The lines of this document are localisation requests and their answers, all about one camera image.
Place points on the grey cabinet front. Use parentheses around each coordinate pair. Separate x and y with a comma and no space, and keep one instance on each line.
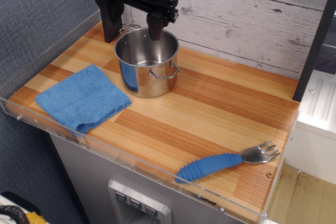
(90,172)

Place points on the clear acrylic guard rail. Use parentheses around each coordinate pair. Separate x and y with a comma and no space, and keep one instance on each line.
(216,107)

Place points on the silver control panel with buttons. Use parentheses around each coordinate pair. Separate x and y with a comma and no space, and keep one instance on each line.
(132,206)

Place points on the right black frame post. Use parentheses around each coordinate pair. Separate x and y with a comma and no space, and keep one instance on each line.
(313,54)

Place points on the white block beside table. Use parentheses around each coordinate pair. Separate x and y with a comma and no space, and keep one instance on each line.
(311,147)

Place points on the blue cloth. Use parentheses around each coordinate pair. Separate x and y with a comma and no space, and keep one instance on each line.
(84,100)

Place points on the left black frame post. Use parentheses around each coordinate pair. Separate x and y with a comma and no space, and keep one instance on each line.
(110,30)

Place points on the blue handled metal fork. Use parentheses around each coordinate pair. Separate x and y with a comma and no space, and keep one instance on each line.
(198,169)

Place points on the black and yellow object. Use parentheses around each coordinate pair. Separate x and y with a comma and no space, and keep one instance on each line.
(15,209)

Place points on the black frame post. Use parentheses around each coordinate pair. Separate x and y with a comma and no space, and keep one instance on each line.
(313,54)
(110,30)

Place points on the metal pot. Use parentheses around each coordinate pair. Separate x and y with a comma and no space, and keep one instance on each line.
(148,67)

